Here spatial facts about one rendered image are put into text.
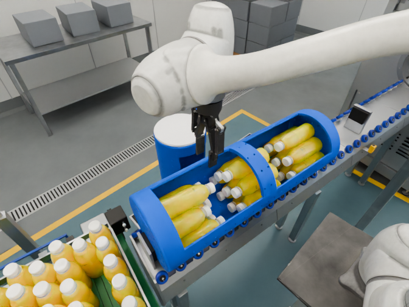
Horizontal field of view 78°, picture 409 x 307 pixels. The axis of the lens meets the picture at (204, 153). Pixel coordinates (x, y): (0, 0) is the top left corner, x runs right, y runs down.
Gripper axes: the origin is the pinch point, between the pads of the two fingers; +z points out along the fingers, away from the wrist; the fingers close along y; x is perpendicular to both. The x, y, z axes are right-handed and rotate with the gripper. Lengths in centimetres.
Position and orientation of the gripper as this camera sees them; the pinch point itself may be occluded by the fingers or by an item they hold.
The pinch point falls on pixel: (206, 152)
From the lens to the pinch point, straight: 79.5
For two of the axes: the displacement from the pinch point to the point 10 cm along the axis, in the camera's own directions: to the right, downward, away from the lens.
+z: -0.2, 7.2, 7.0
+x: -8.2, 3.9, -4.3
